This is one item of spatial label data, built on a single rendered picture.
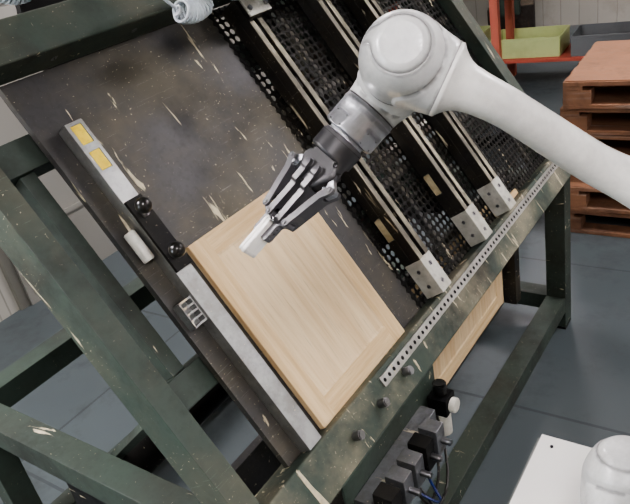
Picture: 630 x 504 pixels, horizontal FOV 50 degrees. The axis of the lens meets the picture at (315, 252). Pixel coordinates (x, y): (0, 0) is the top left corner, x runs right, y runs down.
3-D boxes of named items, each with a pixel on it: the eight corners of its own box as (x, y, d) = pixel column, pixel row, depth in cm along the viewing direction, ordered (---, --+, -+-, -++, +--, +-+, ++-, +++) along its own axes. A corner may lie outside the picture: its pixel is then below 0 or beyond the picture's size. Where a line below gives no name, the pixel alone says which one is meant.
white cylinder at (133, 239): (121, 238, 158) (142, 266, 159) (126, 233, 156) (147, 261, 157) (130, 232, 160) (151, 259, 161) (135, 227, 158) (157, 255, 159)
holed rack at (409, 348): (384, 387, 184) (386, 387, 183) (378, 378, 183) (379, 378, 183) (567, 154, 296) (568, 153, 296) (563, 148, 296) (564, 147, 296)
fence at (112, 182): (301, 453, 166) (310, 450, 163) (58, 133, 158) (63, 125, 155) (312, 439, 170) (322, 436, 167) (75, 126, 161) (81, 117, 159)
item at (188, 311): (190, 332, 160) (196, 328, 158) (172, 308, 159) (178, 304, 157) (201, 322, 163) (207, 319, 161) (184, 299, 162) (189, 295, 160)
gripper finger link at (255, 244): (280, 223, 109) (282, 226, 108) (252, 256, 110) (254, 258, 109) (269, 215, 107) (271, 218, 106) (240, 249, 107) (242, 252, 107)
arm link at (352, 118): (373, 107, 99) (345, 138, 99) (401, 138, 106) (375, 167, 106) (339, 82, 105) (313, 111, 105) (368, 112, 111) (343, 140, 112)
